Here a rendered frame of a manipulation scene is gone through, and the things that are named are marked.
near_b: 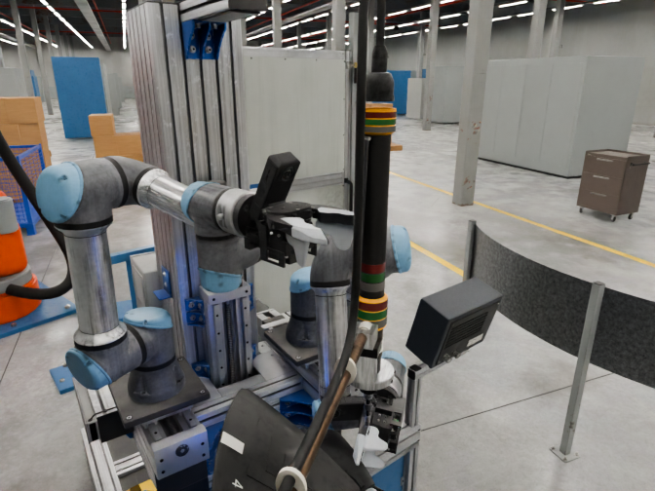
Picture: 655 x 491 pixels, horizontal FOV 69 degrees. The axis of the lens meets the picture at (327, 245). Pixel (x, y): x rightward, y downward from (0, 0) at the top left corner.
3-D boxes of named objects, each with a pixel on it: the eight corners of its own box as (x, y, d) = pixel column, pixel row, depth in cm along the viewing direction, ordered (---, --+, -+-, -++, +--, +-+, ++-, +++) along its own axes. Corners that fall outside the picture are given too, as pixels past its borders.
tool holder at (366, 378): (386, 404, 62) (390, 337, 59) (334, 394, 64) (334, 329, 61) (398, 366, 70) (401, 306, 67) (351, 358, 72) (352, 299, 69)
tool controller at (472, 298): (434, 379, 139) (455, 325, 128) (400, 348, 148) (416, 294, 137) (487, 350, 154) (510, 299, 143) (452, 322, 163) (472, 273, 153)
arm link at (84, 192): (149, 372, 122) (126, 159, 103) (96, 404, 110) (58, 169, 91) (118, 357, 128) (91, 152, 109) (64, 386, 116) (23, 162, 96)
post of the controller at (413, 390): (411, 428, 143) (415, 371, 136) (404, 423, 145) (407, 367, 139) (418, 424, 145) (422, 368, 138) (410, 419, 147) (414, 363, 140)
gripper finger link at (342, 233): (376, 250, 71) (318, 244, 74) (377, 212, 69) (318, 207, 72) (370, 258, 68) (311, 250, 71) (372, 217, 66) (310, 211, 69)
